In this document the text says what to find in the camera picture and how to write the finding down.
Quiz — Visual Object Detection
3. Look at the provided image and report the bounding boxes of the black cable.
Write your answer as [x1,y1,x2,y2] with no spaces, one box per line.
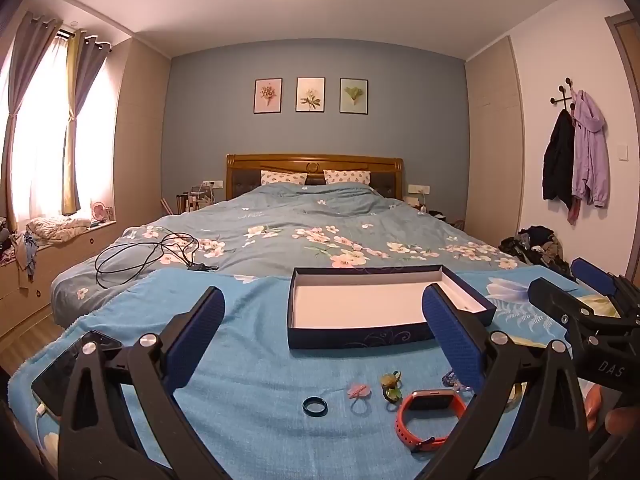
[94,230,221,290]

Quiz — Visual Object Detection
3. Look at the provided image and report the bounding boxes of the nightstand clutter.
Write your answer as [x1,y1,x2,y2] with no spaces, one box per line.
[160,187,226,216]

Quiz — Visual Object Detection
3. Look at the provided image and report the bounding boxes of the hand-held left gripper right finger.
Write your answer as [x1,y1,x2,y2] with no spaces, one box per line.
[421,282,591,480]

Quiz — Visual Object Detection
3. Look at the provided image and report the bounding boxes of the wooden headboard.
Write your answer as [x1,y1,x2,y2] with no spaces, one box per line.
[225,154,405,201]

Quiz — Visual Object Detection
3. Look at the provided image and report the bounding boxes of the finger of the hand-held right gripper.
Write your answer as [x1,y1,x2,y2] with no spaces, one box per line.
[529,277,596,328]
[571,257,640,311]

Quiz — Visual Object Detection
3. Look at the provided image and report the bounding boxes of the window seat drawer cabinet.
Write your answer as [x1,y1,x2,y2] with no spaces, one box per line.
[0,220,118,341]

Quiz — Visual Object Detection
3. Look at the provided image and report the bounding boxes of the green charm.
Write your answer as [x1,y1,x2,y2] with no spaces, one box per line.
[378,371,404,403]

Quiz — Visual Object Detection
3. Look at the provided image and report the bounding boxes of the wooden door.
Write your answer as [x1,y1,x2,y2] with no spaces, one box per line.
[605,10,640,281]

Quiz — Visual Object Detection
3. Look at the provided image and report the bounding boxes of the crumpled beige blanket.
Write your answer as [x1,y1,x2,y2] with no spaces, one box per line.
[25,217,93,246]

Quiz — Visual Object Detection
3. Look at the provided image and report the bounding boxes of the bed with floral duvet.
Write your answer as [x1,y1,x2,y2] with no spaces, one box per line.
[50,182,531,331]

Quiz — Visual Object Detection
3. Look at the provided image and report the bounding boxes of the green leaf framed picture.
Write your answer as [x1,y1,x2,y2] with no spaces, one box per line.
[339,78,369,114]

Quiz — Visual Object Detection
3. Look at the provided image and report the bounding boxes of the black wall coat hooks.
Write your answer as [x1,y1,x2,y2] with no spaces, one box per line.
[549,77,576,111]

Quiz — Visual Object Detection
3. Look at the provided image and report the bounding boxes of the patterned pillow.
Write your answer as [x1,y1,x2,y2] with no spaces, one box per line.
[323,169,372,186]
[260,170,308,187]

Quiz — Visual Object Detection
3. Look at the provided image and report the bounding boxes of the olive grey curtain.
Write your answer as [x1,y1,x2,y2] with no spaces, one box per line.
[61,31,109,216]

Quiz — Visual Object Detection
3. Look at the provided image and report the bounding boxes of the beige wardrobe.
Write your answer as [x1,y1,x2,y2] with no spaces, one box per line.
[114,37,172,226]
[465,35,526,248]

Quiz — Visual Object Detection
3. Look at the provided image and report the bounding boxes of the white flower framed picture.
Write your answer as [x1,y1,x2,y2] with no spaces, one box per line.
[295,77,326,113]

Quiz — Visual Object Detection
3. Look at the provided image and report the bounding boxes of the blue hanging cloth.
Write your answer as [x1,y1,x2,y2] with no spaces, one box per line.
[15,232,38,281]

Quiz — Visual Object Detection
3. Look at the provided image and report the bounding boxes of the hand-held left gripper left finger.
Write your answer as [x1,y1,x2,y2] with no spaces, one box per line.
[57,286,241,480]

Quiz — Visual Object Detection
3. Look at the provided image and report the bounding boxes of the person's right hand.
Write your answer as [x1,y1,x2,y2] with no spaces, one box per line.
[584,384,640,436]

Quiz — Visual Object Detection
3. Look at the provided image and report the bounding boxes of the dark blue cardboard box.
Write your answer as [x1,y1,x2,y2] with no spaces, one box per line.
[286,264,497,351]

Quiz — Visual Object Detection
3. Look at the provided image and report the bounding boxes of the pile of dark clothes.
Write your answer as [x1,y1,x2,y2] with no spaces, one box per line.
[499,226,573,277]

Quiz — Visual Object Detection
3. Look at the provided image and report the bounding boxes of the amber green bangle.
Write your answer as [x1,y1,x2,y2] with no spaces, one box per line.
[506,381,529,412]

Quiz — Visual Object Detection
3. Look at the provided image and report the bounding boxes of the clear bead bracelet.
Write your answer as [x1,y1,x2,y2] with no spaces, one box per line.
[441,370,473,393]

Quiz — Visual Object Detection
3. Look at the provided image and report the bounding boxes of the pink flower ring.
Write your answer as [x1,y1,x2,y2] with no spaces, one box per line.
[347,383,373,413]

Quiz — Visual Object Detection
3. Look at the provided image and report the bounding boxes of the pink flower framed picture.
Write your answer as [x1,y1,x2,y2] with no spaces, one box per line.
[253,78,283,114]

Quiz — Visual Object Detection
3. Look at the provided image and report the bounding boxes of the purple jacket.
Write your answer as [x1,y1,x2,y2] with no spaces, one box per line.
[570,90,611,208]

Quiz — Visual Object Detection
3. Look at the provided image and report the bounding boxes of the smartphone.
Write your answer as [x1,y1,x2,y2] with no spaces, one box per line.
[31,330,123,418]

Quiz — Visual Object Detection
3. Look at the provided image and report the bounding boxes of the light blue blanket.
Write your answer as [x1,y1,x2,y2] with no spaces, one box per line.
[7,265,640,480]

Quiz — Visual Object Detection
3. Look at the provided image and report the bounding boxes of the black jacket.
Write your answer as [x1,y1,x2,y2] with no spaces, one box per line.
[542,108,576,211]

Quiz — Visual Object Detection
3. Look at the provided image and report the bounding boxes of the orange smart watch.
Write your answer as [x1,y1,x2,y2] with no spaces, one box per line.
[396,389,468,453]

